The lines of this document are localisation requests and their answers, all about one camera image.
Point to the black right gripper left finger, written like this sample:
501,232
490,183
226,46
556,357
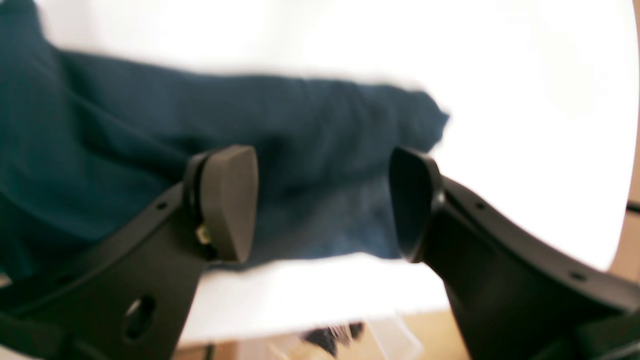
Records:
128,297

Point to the dark navy t-shirt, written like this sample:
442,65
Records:
87,142

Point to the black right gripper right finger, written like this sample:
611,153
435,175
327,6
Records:
513,296

